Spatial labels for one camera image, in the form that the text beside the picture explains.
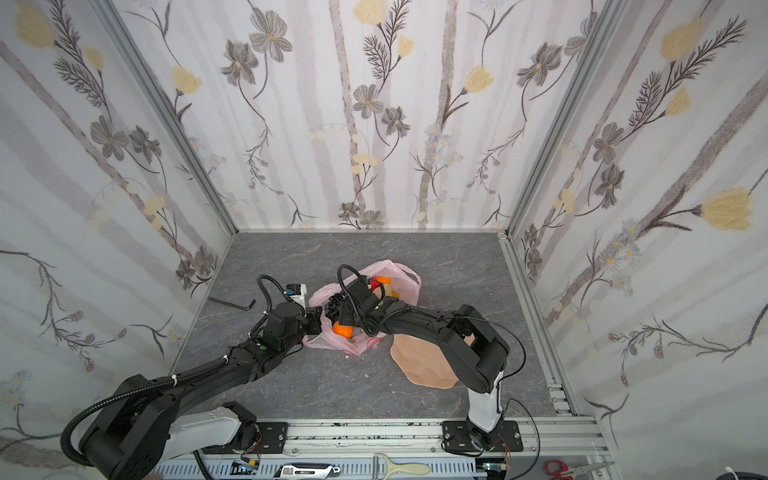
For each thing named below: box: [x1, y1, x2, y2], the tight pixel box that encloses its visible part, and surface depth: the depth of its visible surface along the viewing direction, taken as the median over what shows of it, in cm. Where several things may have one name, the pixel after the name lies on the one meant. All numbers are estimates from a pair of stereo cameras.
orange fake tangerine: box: [332, 321, 353, 339], surface depth 88 cm
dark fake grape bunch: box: [324, 293, 345, 323], surface depth 97 cm
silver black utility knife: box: [273, 462, 341, 480], surface depth 70 cm
